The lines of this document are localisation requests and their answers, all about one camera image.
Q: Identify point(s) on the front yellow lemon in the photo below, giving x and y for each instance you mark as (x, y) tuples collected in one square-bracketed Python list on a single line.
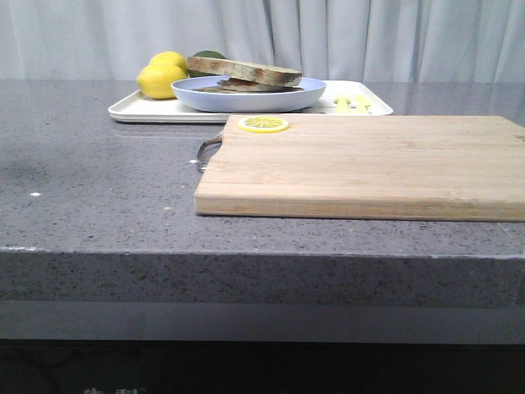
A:
[(155, 81)]

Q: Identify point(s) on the rear yellow lemon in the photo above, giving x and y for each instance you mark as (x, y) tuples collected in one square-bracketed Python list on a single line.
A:
[(169, 58)]

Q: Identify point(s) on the yellow lemon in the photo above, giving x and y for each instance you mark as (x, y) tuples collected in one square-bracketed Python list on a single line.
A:
[(169, 58), (155, 81)]

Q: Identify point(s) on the bread slice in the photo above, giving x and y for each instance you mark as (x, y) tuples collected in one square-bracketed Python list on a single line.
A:
[(233, 85), (261, 73)]

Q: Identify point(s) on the yellow plastic knife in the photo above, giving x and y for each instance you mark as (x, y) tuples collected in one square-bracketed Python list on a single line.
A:
[(362, 104)]

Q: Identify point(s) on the metal board handle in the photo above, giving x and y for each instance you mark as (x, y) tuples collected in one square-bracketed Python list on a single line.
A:
[(206, 150)]

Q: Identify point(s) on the white curtain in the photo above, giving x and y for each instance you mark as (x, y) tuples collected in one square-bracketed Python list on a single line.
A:
[(372, 41)]

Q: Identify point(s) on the light blue plate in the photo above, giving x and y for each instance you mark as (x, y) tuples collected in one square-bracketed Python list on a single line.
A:
[(190, 92)]

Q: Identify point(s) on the white bear tray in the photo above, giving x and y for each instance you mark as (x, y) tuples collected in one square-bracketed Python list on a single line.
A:
[(137, 108)]

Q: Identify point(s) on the yellow plastic fork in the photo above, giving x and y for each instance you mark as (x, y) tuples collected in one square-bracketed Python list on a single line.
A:
[(342, 104)]

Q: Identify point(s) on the green lime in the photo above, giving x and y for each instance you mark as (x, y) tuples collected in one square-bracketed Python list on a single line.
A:
[(205, 54)]

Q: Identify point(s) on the wooden cutting board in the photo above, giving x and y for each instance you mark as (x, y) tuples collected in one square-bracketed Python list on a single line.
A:
[(466, 168)]

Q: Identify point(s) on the lemon slice toy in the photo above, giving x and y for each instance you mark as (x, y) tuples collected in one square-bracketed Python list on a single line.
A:
[(263, 124)]

